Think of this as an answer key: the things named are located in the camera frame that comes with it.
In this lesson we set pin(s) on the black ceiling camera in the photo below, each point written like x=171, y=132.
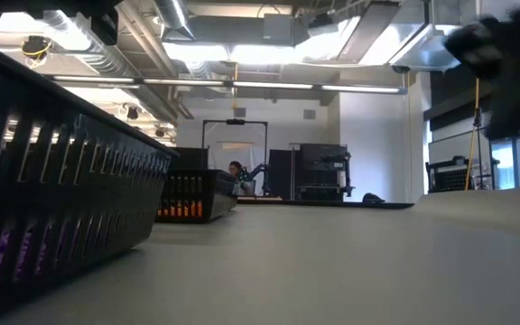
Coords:
x=35, y=46

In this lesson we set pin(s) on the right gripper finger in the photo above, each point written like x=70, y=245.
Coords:
x=472, y=45

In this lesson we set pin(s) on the black metal table frame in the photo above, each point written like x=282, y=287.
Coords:
x=323, y=204

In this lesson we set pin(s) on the ceiling light strip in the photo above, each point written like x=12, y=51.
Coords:
x=272, y=85
x=183, y=82
x=93, y=79
x=360, y=89

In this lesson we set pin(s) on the dark rectangular air duct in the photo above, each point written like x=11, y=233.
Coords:
x=242, y=29

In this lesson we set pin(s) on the black frame stand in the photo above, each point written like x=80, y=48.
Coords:
x=235, y=122

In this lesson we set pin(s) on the person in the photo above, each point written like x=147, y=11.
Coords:
x=236, y=171

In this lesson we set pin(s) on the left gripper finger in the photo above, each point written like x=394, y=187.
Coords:
x=105, y=28

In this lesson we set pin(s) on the black mesh cart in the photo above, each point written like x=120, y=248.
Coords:
x=449, y=176

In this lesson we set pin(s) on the black slotted plastic basket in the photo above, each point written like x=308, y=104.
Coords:
x=215, y=189
x=84, y=180

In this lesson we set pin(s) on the silver rectangular air duct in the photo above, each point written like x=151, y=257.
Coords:
x=377, y=31

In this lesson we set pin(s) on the yellow pole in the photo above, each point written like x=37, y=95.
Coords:
x=471, y=149

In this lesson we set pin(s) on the black equipment rack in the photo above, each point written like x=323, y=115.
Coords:
x=323, y=171

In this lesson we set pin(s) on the round silver air duct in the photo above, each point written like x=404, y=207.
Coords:
x=106, y=63

